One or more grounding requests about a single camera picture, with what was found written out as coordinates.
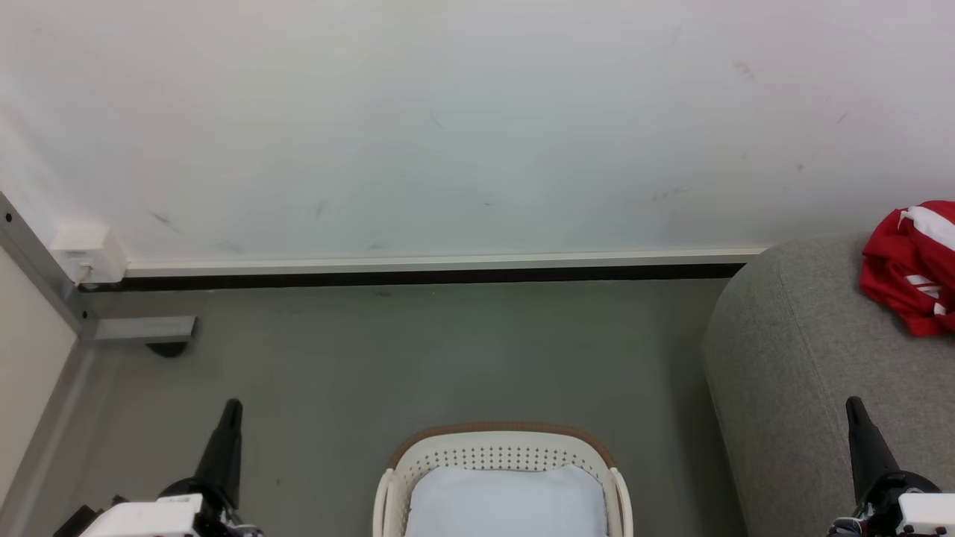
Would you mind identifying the red garment with white stripes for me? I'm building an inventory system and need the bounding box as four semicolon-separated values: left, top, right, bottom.
859;200;955;338

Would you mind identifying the white plastic laundry basket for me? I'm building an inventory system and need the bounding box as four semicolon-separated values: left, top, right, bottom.
372;421;634;537

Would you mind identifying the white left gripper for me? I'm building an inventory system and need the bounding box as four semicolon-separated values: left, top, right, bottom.
54;398;263;537

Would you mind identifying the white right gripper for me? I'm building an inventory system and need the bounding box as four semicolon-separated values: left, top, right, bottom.
827;396;955;537

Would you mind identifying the grey metal frame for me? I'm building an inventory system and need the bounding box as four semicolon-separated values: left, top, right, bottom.
0;192;198;345

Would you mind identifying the white wall socket box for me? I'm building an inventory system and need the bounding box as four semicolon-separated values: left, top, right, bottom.
51;224;128;285

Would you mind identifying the white baseboard strip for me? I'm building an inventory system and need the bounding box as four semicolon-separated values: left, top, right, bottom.
123;248;769;279

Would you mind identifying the grey fabric sofa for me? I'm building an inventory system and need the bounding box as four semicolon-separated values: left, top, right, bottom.
701;231;955;537

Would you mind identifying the white cloth basket liner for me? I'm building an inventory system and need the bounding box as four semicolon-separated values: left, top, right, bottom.
404;463;610;537

